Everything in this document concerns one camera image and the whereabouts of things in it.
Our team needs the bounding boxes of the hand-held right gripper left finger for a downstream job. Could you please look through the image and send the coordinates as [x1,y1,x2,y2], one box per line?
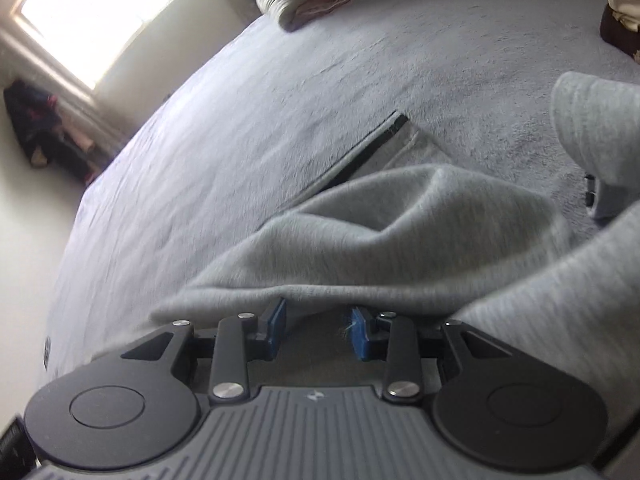
[120,297,291,403]

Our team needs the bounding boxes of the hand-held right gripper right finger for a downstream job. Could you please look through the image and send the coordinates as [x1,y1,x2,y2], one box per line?
[350,305,516,403]

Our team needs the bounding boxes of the grey sweatshirt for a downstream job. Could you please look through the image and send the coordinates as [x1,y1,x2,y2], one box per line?
[150,71,640,461]

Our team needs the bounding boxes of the hanging dark clothes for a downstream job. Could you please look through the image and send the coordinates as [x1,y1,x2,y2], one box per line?
[2,80,98,183]

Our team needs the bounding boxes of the grey bed blanket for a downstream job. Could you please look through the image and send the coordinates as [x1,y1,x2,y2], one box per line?
[42,0,640,376]

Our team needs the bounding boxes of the window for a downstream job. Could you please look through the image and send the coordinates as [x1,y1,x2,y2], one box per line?
[15,0,206,91]

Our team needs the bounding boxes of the brown and cream printed cloth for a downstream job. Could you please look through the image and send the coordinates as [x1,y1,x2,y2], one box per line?
[600,0,640,63]

